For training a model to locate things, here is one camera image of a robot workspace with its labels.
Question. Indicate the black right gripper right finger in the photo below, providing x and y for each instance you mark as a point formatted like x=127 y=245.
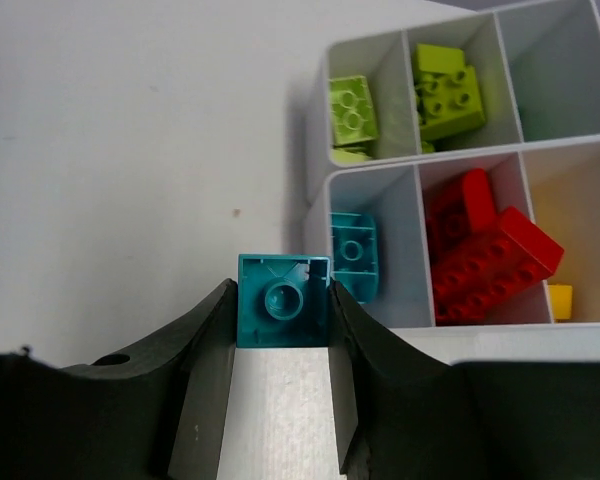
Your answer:
x=401 y=414

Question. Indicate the red lego brick top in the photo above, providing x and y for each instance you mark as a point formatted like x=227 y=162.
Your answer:
x=509 y=256

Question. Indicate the green and pale lego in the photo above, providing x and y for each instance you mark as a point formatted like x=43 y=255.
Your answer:
x=350 y=155

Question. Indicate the lime rounded lego brick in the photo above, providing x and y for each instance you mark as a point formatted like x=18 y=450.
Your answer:
x=448 y=95

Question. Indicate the teal printed round lego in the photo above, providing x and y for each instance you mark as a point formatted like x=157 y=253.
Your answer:
x=355 y=254

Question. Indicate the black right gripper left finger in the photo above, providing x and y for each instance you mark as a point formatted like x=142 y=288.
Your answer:
x=155 y=409

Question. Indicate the pale lime lego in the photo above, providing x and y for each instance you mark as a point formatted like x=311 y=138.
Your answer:
x=352 y=112

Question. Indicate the white compartment container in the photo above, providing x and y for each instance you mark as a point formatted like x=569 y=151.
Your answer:
x=538 y=65

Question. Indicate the yellow lego brick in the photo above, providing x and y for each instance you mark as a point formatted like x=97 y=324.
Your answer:
x=561 y=298

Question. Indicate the teal small lego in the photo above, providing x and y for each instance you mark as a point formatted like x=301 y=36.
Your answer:
x=282 y=301

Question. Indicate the red lego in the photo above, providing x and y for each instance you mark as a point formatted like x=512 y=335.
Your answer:
x=460 y=209

